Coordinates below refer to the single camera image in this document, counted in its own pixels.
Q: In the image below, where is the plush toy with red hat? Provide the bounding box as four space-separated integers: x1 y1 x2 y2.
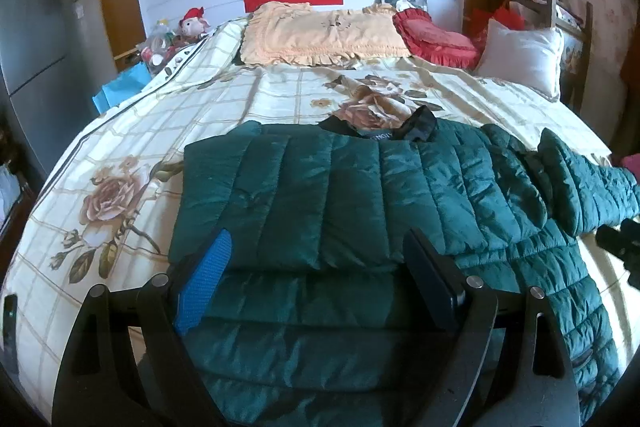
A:
179 6 210 40

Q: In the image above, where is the wooden chair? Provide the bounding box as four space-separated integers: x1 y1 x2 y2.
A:
506 0 593 115

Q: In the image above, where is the floral checked bed quilt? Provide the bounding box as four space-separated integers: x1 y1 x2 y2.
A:
2 20 610 416

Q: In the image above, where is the blue bag beside bed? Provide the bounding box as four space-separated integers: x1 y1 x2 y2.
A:
92 63 152 114

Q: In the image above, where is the dark green puffer jacket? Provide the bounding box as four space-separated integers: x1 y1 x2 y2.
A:
168 120 639 426

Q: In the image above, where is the red ruffled cushion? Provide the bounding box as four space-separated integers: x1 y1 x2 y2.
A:
393 9 480 69

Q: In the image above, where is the white pillow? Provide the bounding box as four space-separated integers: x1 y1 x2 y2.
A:
475 20 564 102

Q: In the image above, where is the peach ruffled pillow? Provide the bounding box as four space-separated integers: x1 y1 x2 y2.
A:
240 1 410 66

